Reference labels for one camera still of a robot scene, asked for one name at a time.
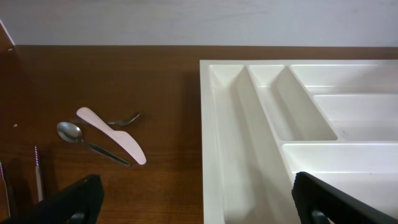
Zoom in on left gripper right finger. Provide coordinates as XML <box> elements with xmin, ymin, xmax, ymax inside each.
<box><xmin>292</xmin><ymin>172</ymin><xmax>397</xmax><ymax>224</ymax></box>

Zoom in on small steel teaspoon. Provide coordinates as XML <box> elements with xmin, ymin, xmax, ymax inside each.
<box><xmin>57</xmin><ymin>122</ymin><xmax>131</xmax><ymax>166</ymax></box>

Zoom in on white cutlery tray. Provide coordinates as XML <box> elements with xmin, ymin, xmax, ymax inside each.
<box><xmin>200</xmin><ymin>60</ymin><xmax>397</xmax><ymax>223</ymax></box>

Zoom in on right metal chopstick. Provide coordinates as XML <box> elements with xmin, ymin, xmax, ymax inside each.
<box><xmin>34</xmin><ymin>146</ymin><xmax>44</xmax><ymax>201</ymax></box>

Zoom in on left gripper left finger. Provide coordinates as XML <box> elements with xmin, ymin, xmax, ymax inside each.
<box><xmin>1</xmin><ymin>174</ymin><xmax>104</xmax><ymax>224</ymax></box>

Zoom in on metal chopstick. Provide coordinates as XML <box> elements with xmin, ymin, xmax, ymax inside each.
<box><xmin>34</xmin><ymin>146</ymin><xmax>44</xmax><ymax>201</ymax></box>
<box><xmin>1</xmin><ymin>165</ymin><xmax>11</xmax><ymax>221</ymax></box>

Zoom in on steel fork under knife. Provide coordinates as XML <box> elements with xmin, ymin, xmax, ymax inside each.
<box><xmin>70</xmin><ymin>111</ymin><xmax>141</xmax><ymax>128</ymax></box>

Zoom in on left metal chopstick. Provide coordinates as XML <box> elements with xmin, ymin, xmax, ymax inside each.
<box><xmin>1</xmin><ymin>165</ymin><xmax>11</xmax><ymax>221</ymax></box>

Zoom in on pink plastic knife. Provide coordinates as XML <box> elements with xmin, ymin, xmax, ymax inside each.
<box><xmin>76</xmin><ymin>107</ymin><xmax>147</xmax><ymax>165</ymax></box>

